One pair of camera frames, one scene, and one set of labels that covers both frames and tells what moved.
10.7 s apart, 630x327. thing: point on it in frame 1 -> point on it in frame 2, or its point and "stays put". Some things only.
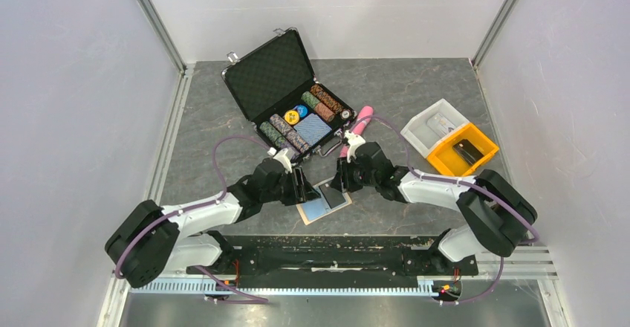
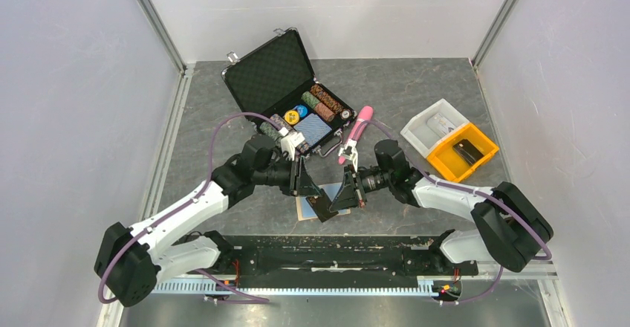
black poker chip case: (275, 88) stays put
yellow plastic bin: (464, 151) stays put
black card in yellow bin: (468, 151) stays put
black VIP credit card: (333, 195) -> (321, 205)
